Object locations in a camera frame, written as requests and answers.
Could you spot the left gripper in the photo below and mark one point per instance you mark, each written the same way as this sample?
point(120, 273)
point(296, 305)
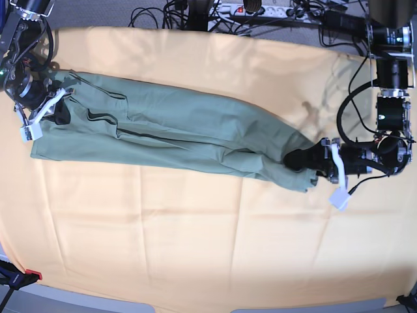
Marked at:
point(320, 158)

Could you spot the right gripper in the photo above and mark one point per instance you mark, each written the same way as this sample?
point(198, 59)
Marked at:
point(32, 94)

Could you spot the green T-shirt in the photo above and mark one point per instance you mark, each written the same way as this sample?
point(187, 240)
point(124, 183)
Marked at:
point(124, 121)

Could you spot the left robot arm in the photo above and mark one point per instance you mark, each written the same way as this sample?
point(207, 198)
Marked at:
point(386, 29)

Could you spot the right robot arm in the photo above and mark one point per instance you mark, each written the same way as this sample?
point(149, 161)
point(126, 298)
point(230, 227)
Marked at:
point(27, 48)

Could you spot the black power adapter brick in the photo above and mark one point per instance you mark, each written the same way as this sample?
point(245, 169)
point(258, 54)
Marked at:
point(345, 23)

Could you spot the yellow table cloth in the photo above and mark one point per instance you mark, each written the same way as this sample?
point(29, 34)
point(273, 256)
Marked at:
point(184, 241)

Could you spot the red and blue clamp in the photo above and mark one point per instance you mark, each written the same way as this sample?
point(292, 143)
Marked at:
point(15, 279)

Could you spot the white power strip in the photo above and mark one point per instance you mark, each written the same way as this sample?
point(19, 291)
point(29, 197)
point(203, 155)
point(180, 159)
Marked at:
point(234, 11)

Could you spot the black clamp right corner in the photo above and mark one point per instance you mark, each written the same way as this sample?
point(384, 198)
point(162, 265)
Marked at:
point(408, 301)

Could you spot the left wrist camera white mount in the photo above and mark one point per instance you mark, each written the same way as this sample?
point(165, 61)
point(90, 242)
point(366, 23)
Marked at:
point(340, 197)

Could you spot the black centre stand post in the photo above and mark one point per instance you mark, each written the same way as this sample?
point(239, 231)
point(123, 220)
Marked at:
point(198, 15)

